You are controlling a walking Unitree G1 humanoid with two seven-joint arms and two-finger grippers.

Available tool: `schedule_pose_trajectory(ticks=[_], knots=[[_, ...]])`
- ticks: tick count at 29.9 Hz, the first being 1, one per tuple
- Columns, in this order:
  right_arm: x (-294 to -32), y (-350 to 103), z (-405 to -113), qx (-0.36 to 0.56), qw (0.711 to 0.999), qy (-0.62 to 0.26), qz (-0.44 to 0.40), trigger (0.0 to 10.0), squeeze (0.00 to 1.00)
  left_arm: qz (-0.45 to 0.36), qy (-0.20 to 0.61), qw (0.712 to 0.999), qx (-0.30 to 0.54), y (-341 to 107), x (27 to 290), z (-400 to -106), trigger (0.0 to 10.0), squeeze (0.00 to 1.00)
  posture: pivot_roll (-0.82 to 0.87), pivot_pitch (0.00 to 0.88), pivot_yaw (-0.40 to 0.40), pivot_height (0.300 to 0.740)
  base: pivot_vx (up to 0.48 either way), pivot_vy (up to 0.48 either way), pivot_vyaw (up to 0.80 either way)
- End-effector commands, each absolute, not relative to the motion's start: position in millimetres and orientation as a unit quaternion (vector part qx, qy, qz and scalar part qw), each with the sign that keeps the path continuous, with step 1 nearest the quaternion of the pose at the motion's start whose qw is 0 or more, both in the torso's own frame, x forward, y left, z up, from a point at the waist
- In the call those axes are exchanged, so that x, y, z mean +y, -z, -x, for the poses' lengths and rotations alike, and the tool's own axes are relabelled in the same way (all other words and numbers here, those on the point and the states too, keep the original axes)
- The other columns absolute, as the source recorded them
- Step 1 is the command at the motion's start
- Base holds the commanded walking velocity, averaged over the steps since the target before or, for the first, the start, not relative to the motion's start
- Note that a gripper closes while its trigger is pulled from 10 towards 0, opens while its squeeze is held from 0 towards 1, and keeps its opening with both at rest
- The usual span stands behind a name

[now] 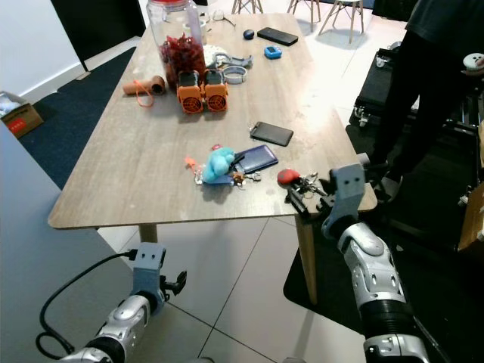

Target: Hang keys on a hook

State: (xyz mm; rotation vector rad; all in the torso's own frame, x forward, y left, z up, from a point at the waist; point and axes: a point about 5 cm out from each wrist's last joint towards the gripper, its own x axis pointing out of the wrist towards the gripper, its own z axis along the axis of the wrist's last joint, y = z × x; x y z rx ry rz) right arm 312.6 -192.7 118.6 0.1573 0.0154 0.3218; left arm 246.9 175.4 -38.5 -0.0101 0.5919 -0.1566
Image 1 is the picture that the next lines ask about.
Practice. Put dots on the small blue gadget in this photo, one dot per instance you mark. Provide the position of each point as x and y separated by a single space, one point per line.
272 51

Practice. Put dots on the blue plush key bunch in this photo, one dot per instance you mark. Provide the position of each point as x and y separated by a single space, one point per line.
219 162

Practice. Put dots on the key bunch with red fob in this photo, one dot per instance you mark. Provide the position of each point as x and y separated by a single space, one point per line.
287 177

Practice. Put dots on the cardboard box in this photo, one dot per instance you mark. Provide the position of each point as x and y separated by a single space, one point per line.
21 115

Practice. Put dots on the light wooden table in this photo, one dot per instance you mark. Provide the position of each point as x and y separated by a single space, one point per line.
144 159

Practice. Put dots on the black door panel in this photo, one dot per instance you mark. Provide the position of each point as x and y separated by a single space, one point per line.
98 26

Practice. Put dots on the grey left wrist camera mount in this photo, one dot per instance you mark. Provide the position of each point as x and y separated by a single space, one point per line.
150 265

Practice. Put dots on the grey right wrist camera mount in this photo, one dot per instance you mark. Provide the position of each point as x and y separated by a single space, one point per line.
350 185

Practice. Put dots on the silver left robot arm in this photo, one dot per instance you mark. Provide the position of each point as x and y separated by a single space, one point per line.
121 329

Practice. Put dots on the black smartphone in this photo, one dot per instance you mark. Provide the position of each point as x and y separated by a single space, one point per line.
277 36

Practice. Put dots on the black wallet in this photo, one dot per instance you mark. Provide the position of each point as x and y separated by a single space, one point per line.
271 134

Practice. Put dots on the brown cardboard tube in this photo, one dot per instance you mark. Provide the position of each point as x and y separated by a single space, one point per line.
147 85

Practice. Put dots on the small orange charm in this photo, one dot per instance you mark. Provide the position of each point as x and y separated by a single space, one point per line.
191 161

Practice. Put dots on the white round controller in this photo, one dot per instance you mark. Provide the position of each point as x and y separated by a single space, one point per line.
475 62

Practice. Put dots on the small dark blue object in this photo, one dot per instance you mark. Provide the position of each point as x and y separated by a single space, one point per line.
248 34

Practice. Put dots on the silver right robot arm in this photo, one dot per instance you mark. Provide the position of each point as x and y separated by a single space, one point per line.
374 280

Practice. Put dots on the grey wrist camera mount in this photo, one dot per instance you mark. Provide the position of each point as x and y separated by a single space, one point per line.
150 265
350 185

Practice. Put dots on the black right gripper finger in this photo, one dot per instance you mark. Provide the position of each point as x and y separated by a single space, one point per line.
321 187
306 206

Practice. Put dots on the person in black clothes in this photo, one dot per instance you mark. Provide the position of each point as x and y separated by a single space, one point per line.
423 68

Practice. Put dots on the wooden leg chair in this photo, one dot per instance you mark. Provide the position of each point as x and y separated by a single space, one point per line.
246 6
304 6
344 11

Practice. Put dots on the dark blue phone case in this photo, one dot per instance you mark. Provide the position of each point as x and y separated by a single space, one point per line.
259 157

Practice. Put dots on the dark blue rug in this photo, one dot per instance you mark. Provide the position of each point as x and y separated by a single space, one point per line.
76 113

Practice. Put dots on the black hard case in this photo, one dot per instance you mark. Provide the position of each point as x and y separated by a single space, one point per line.
367 83

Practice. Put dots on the orange black boxy device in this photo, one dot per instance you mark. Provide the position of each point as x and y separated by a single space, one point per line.
216 92
190 94

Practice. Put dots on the glass jar of red chillies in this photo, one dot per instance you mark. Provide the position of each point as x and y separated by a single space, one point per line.
181 53

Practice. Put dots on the wooden cabinet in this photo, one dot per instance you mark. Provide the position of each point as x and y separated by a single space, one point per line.
473 212

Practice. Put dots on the white grey plastic tool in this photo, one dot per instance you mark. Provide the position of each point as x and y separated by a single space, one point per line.
223 56

